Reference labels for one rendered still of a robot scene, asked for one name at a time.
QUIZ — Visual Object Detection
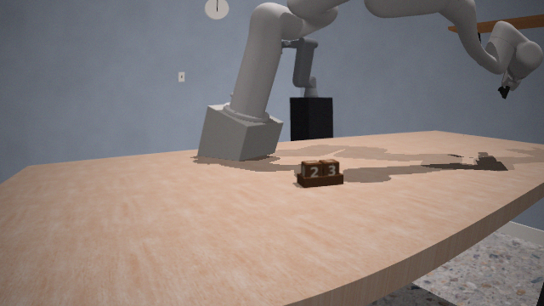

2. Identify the brown cube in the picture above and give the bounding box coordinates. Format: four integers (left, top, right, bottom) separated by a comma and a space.
319, 159, 339, 176
301, 161, 322, 178

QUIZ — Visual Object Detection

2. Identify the brown wooden tray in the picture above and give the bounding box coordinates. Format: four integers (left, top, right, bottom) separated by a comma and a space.
297, 173, 343, 188

